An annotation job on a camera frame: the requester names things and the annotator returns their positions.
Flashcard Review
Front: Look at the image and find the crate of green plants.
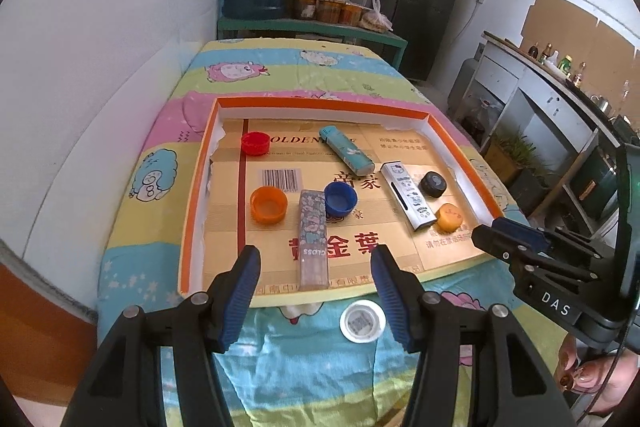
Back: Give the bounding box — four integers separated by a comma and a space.
482, 129, 553, 188

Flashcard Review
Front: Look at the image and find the row of food jars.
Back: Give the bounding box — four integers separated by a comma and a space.
286, 0, 368, 25

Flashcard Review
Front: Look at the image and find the orange translucent bottle cap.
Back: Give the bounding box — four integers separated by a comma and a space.
249, 186, 289, 224

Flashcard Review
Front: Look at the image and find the person's right hand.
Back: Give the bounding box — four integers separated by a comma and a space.
554, 337, 640, 413

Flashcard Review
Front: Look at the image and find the grey gas cylinder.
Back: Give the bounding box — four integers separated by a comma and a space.
447, 57, 483, 115

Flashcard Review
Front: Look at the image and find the brown cardboard wall panel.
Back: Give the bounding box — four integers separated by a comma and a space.
517, 0, 640, 78

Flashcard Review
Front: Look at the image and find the brown printed cardboard sheet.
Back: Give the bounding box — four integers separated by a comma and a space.
202, 117, 493, 304

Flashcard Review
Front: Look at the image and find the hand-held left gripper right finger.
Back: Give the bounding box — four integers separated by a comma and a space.
370, 244, 576, 427

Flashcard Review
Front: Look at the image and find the green table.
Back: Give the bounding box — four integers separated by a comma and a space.
216, 17, 409, 70

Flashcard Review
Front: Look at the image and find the white bottle cap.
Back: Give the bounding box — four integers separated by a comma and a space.
339, 299, 387, 344

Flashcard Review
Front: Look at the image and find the dark refrigerator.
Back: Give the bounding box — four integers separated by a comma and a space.
374, 0, 469, 82

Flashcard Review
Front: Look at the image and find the blue bottle cap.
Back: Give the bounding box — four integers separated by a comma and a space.
323, 182, 359, 218

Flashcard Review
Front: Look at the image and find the wooden door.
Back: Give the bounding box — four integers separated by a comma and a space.
0, 252, 98, 408

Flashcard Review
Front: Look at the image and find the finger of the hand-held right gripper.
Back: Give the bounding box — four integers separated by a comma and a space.
471, 224, 596, 283
491, 217, 603, 260

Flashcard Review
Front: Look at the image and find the teal lighter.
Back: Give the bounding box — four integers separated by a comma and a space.
318, 126, 376, 174

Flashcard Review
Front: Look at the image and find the clear printed plastic case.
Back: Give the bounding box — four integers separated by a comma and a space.
298, 189, 331, 292

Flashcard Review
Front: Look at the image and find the black bottle cap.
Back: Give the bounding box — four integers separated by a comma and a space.
419, 171, 448, 198

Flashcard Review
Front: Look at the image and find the red bottle cap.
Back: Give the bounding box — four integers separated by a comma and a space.
241, 132, 270, 156

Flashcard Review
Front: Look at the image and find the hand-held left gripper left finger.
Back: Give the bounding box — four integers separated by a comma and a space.
60, 244, 262, 427

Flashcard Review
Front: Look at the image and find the white printed lighter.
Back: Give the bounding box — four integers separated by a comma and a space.
380, 161, 436, 234

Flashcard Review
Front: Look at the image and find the white plastic bag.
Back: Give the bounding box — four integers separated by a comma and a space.
361, 0, 394, 32

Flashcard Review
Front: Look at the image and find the shallow orange-rimmed cardboard box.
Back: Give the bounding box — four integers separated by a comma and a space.
178, 96, 506, 309

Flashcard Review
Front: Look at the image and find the cartoon printed blanket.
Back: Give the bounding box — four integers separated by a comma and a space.
97, 38, 571, 427

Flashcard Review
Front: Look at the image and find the orange printed bottle cap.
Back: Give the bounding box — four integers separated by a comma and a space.
433, 203, 465, 233

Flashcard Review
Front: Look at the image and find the grey counter cabinet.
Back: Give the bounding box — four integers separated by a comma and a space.
470, 32, 640, 248

